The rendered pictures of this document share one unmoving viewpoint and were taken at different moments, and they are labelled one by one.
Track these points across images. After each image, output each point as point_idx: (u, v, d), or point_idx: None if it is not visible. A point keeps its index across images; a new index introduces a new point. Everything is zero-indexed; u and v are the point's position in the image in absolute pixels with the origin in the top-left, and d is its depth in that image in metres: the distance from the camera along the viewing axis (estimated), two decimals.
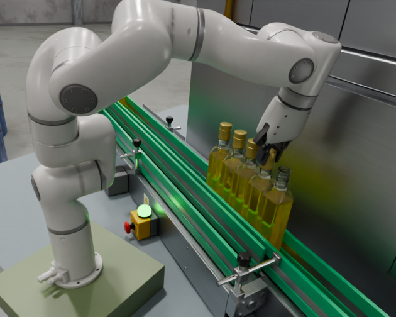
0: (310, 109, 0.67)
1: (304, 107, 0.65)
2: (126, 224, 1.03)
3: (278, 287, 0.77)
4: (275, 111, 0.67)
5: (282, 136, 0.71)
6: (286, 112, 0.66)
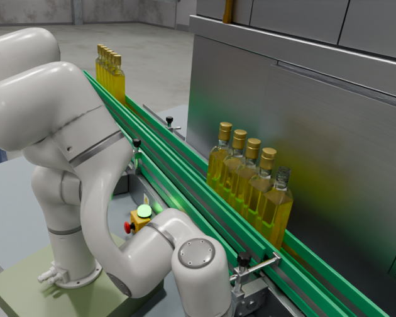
0: None
1: (185, 313, 0.49)
2: (126, 224, 1.03)
3: (278, 287, 0.77)
4: None
5: None
6: None
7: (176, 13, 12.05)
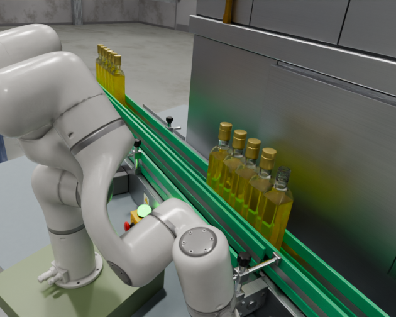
0: None
1: (187, 305, 0.49)
2: (126, 224, 1.03)
3: (278, 287, 0.77)
4: None
5: None
6: None
7: (176, 13, 12.05)
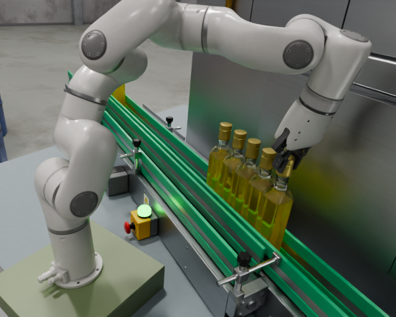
0: (335, 113, 0.62)
1: (329, 111, 0.60)
2: (126, 224, 1.03)
3: (278, 287, 0.77)
4: (296, 115, 0.62)
5: (303, 142, 0.66)
6: (308, 117, 0.61)
7: None
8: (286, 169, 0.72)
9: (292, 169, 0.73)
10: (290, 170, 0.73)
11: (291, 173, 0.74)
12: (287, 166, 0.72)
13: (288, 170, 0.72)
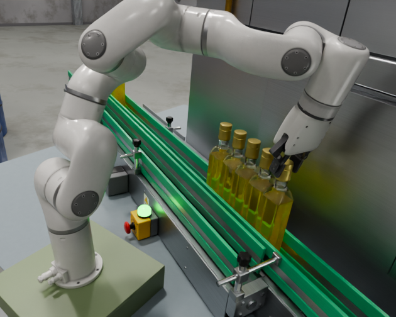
0: (333, 119, 0.63)
1: (327, 117, 0.61)
2: (126, 224, 1.03)
3: (278, 287, 0.77)
4: (295, 121, 0.63)
5: (302, 147, 0.67)
6: (307, 122, 0.62)
7: None
8: (285, 173, 0.73)
9: (291, 173, 0.74)
10: (289, 174, 0.73)
11: (290, 177, 0.74)
12: (286, 170, 0.72)
13: (286, 174, 0.73)
